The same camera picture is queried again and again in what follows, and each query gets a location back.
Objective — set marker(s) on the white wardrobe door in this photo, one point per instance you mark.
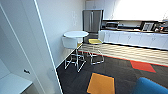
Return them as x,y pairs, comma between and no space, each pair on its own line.
41,50

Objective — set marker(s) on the yellow flat pad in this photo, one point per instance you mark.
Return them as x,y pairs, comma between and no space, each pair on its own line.
95,41

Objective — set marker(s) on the white metal drying rack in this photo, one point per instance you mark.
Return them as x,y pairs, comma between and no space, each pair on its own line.
75,60

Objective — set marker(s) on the stainless steel fridge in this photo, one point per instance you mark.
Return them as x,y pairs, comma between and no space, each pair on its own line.
92,20

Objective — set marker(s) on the dark counter appliance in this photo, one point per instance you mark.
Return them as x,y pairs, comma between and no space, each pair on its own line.
164,28
112,25

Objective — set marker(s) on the white kitchen counter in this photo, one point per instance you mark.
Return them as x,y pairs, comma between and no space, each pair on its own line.
136,39

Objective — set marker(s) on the white upper kitchen cabinets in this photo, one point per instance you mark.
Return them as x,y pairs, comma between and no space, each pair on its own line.
133,9

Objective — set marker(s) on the small dark door hinge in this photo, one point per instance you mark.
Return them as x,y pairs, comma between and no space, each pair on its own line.
26,71

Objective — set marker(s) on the large blue sofa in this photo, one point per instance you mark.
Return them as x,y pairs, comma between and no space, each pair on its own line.
151,87

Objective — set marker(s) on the white inner box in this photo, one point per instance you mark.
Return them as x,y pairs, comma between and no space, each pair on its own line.
13,83

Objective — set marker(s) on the white metal stool frame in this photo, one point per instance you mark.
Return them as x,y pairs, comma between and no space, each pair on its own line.
97,55

